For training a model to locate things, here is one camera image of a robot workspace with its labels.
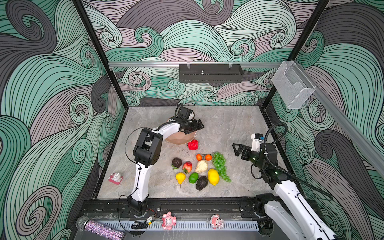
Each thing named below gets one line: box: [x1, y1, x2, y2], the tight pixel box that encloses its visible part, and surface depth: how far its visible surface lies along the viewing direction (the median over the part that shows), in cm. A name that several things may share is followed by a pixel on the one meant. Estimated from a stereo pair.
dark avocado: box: [195, 175, 208, 191], surface depth 80 cm
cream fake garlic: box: [195, 159, 208, 174], surface depth 85 cm
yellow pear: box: [175, 172, 186, 189], surface depth 83 cm
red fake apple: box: [188, 139, 199, 151], surface depth 94 cm
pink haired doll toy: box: [210, 213, 224, 230], surface depth 69 cm
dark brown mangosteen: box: [172, 157, 182, 168], surface depth 87 cm
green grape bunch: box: [212, 151, 232, 183], surface depth 87 cm
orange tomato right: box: [205, 154, 213, 161], surface depth 92 cm
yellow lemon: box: [208, 168, 220, 186], surface depth 82 cm
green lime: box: [188, 172, 199, 184], surface depth 83 cm
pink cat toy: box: [161, 211, 177, 231], surface depth 69 cm
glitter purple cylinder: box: [75, 216, 125, 240], surface depth 67 cm
